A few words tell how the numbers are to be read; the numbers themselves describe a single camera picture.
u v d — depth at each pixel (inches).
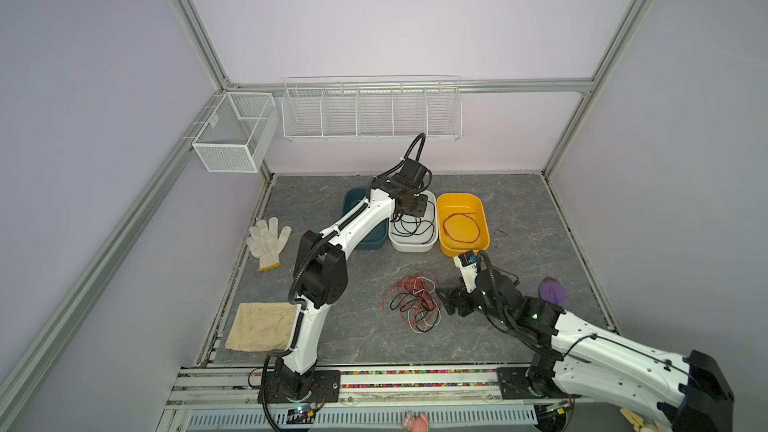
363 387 29.4
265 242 39.8
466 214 42.7
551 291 34.8
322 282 21.1
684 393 16.2
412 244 37.9
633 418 27.4
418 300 33.2
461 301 26.8
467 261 26.8
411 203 32.4
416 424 26.3
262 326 32.7
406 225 40.6
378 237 37.4
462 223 41.6
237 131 39.6
